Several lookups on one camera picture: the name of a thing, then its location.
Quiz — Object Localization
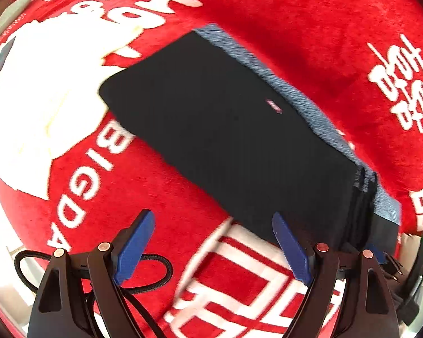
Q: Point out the black pants with patterned stripe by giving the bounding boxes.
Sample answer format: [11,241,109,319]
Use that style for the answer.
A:
[98,25,400,253]

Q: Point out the red bedspread with white characters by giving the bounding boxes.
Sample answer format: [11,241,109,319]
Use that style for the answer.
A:
[0,0,423,337]

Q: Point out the black cable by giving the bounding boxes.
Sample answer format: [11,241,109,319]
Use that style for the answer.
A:
[13,249,173,338]

